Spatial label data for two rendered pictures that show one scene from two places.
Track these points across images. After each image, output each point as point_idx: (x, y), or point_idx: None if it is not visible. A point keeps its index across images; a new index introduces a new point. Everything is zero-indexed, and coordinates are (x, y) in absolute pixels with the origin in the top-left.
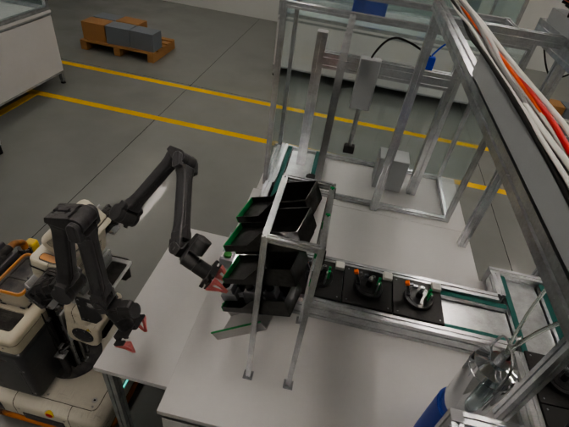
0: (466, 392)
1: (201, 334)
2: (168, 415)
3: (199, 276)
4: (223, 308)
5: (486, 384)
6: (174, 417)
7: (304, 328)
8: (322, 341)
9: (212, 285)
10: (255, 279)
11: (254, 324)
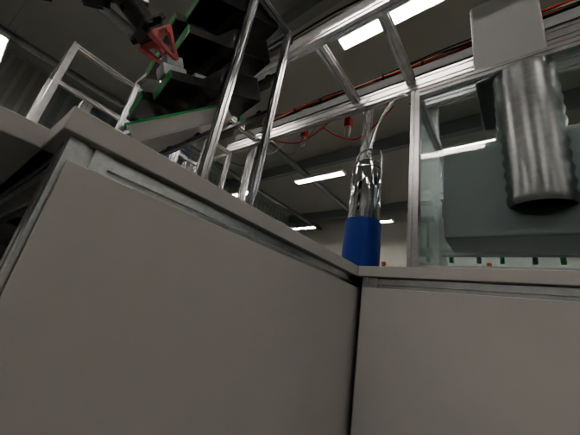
0: (371, 180)
1: None
2: (112, 140)
3: (141, 13)
4: (173, 73)
5: (377, 164)
6: (135, 152)
7: (273, 117)
8: None
9: (167, 28)
10: (231, 40)
11: (228, 93)
